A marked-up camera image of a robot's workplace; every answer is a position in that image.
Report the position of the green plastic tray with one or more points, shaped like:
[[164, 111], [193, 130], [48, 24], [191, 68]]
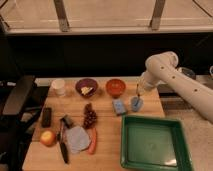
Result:
[[153, 144]]

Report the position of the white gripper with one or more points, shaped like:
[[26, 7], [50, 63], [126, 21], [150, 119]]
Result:
[[142, 88]]

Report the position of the black rectangular block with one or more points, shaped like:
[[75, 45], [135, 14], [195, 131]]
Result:
[[46, 117]]

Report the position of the red yellow apple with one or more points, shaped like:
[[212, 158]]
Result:
[[47, 138]]

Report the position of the grey cloth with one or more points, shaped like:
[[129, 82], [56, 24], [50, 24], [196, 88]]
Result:
[[77, 139]]

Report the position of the black office chair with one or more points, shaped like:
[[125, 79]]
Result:
[[10, 121]]

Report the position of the blue sponge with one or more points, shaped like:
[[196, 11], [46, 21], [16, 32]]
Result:
[[119, 107]]

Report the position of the silver fork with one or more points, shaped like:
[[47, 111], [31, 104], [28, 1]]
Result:
[[137, 93]]

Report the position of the metal pan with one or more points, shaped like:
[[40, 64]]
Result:
[[188, 72]]

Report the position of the orange carrot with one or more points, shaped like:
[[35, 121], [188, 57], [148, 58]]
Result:
[[93, 137]]

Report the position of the white plastic cup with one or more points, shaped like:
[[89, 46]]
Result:
[[58, 86]]

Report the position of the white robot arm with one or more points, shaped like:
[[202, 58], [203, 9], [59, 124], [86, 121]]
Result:
[[162, 67]]

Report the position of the black handled knife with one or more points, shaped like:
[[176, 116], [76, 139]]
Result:
[[62, 144]]

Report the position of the orange bowl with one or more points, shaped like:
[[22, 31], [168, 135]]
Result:
[[115, 87]]

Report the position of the blue plastic cup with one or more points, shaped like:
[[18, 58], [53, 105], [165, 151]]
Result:
[[136, 104]]

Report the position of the purple bowl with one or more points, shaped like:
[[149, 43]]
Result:
[[86, 87]]

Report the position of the bunch of red grapes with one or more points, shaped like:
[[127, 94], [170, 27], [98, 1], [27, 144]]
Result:
[[90, 116]]

